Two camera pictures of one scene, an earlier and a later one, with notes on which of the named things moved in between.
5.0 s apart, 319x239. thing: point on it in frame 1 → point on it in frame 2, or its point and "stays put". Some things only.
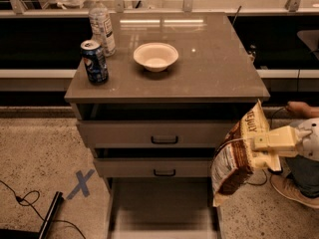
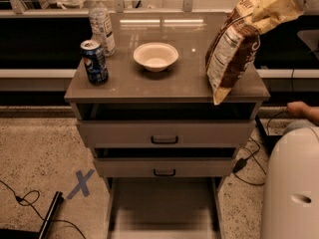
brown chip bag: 233,158 → 234,46
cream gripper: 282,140 → 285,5
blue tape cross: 82,184 stays put
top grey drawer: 155,133 stays put
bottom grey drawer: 161,207 stays put
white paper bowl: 156,56 stays put
